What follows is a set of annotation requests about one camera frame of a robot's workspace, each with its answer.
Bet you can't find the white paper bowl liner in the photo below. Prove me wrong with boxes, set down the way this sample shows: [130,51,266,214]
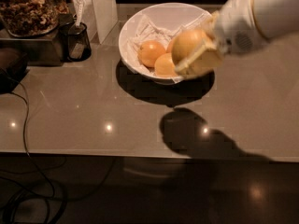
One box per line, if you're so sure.
[127,12,210,83]

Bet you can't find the dark device at left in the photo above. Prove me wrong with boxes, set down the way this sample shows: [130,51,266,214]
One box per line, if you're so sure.
[0,48,29,93]

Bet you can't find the white box on counter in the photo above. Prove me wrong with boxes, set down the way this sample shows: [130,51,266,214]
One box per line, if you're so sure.
[82,0,118,44]

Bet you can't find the white sticks in cup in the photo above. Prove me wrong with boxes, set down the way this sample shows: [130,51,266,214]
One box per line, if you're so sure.
[75,0,85,27]

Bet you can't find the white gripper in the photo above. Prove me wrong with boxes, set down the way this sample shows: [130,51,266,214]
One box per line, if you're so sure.
[175,0,267,79]

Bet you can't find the glass jar of nuts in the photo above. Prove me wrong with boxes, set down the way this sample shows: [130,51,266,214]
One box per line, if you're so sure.
[0,0,59,37]

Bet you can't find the black cable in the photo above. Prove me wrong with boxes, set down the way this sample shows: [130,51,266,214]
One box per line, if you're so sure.
[0,77,118,224]

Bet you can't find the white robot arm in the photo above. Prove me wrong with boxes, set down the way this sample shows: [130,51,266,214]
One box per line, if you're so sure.
[173,0,299,79]

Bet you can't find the orange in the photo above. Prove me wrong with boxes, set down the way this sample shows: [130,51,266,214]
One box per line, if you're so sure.
[171,29,210,65]
[137,40,166,68]
[154,53,177,77]
[166,38,175,53]

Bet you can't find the black mesh cup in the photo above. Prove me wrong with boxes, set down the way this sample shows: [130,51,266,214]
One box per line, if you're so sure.
[59,22,92,62]

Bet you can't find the white bowl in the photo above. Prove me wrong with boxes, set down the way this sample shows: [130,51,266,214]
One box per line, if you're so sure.
[118,2,216,86]

